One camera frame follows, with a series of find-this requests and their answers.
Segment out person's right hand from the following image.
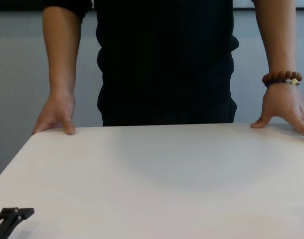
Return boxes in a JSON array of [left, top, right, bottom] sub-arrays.
[[32, 93, 76, 135]]

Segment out person's body in black clothes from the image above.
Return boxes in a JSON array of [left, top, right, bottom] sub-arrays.
[[42, 0, 257, 127]]

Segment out person's left hand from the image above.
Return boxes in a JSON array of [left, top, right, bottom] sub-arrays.
[[250, 86, 304, 143]]

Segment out white pedestal table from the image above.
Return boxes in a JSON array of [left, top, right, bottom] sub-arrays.
[[0, 123, 304, 239]]

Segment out dark bead bracelet yellow bead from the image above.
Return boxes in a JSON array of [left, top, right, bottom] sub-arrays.
[[264, 78, 300, 88]]

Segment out person's bare left forearm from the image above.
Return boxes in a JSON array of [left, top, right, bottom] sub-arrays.
[[254, 0, 298, 75]]

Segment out black wall rail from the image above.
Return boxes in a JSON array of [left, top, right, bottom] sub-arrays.
[[0, 0, 304, 12]]

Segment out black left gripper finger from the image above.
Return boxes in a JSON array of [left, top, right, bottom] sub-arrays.
[[0, 207, 35, 237]]

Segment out person's bare right forearm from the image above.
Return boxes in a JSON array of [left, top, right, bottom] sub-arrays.
[[42, 4, 82, 99]]

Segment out brown wooden bead bracelet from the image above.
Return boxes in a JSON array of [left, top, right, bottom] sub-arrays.
[[262, 71, 300, 84]]

